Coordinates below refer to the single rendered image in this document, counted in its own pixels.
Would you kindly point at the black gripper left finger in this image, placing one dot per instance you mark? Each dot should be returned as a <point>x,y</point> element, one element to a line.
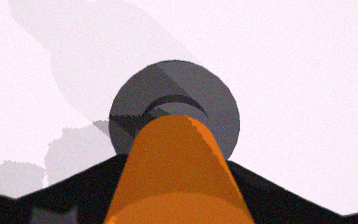
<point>83,198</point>

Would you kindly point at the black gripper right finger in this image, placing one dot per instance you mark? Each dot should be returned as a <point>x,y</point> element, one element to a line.
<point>270,203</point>

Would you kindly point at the orange knob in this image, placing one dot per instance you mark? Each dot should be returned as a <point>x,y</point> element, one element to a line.
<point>176,174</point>

